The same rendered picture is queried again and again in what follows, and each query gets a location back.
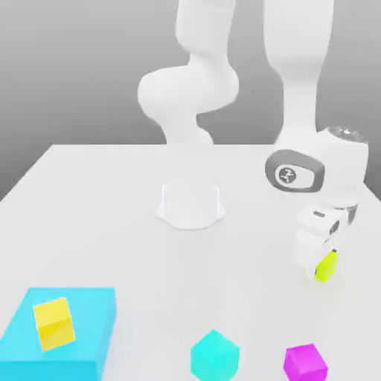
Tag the small magenta cube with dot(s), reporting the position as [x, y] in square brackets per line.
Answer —
[305, 363]

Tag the large cyan box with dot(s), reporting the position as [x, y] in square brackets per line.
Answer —
[89, 327]

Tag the small turquoise cube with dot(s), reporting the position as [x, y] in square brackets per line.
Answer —
[215, 355]

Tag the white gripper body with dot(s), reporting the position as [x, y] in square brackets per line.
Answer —
[308, 238]

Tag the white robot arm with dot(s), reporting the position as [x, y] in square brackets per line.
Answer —
[193, 89]

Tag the small yellow cube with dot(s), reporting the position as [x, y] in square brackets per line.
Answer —
[53, 323]

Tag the small lime cube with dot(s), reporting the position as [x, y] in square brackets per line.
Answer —
[326, 266]

